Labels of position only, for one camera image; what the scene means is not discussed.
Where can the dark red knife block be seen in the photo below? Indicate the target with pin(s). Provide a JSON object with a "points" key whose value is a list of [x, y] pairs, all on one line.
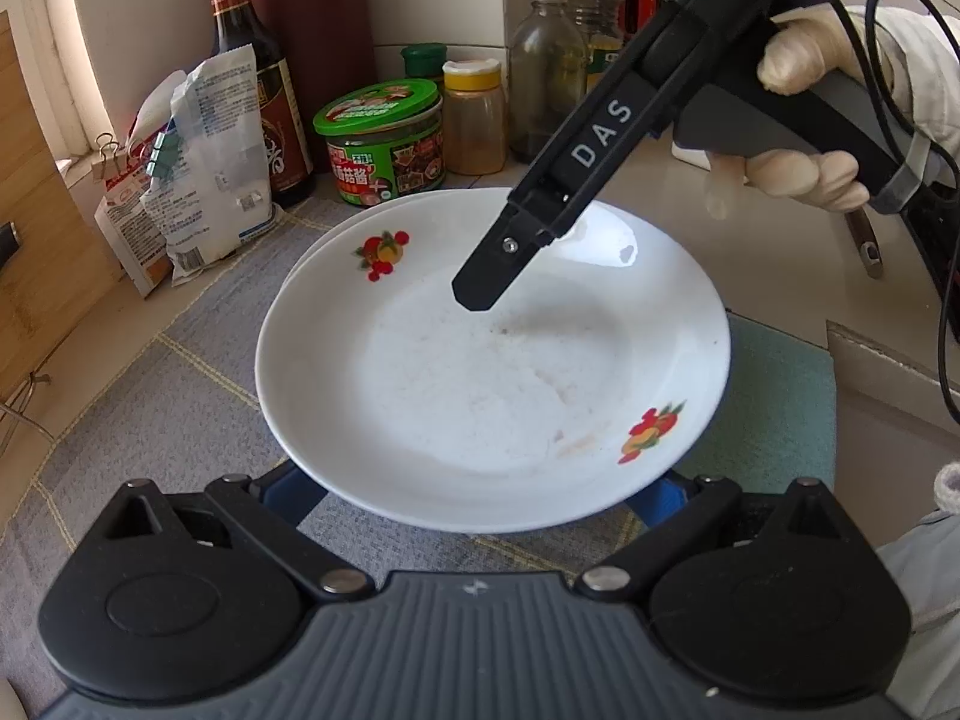
{"points": [[315, 15]]}

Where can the red cap oil bottle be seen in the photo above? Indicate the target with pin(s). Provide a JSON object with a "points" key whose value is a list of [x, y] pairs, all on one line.
{"points": [[547, 82]]}

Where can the green lid sauce jar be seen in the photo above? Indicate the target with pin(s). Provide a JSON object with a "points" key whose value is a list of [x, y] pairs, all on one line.
{"points": [[382, 142]]}

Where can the yellow label oil bottle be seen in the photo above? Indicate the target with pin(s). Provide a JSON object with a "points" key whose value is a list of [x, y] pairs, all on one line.
{"points": [[600, 7]]}

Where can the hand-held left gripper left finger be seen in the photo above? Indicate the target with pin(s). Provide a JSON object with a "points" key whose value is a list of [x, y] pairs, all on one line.
{"points": [[289, 495]]}

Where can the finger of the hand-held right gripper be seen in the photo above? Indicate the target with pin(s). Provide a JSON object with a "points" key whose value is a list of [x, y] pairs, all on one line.
{"points": [[495, 262]]}

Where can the person's right hand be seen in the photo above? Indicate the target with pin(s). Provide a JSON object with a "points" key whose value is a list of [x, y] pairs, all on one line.
{"points": [[817, 45]]}

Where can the yellow lid spice jar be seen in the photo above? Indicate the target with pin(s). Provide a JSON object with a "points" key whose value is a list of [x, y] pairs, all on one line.
{"points": [[474, 120]]}

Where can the grey plaid drying mat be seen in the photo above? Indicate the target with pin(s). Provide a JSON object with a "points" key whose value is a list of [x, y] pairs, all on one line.
{"points": [[150, 405]]}

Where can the white printed bag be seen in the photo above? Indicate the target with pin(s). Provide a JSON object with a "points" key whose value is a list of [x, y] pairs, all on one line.
{"points": [[210, 187]]}

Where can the green cap bottle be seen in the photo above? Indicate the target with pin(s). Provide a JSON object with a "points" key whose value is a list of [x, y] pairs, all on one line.
{"points": [[424, 60]]}

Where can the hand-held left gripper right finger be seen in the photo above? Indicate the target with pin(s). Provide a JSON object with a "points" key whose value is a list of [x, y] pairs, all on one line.
{"points": [[660, 502]]}

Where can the white plate fruit print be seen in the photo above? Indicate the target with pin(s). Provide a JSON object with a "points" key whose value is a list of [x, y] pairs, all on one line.
{"points": [[487, 375]]}

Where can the clipped red white bag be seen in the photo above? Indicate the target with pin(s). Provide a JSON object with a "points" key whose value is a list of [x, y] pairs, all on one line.
{"points": [[127, 225]]}

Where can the person's right forearm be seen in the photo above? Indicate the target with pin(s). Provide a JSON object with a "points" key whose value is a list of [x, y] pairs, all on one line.
{"points": [[930, 75]]}

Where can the bamboo cutting board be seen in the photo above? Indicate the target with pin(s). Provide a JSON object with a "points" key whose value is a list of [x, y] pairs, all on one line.
{"points": [[37, 240]]}

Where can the dark soy sauce bottle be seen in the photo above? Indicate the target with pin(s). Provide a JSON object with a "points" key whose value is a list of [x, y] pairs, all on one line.
{"points": [[255, 90]]}

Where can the person's light clothing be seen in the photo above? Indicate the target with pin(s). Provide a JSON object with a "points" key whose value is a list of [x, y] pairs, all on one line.
{"points": [[922, 600]]}

